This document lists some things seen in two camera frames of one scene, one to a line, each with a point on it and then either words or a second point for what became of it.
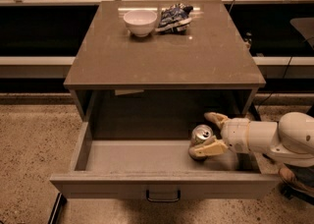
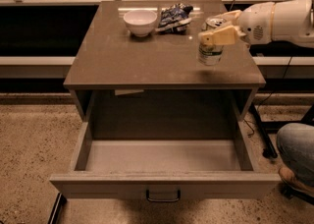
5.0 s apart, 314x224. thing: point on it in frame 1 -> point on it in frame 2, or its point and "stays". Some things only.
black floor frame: x=57 y=209 stays
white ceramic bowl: x=140 y=22 stays
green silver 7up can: x=199 y=135 -> x=211 y=54
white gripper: x=235 y=132 -> x=255 y=23
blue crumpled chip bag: x=174 y=19 stays
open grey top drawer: x=149 y=159 stays
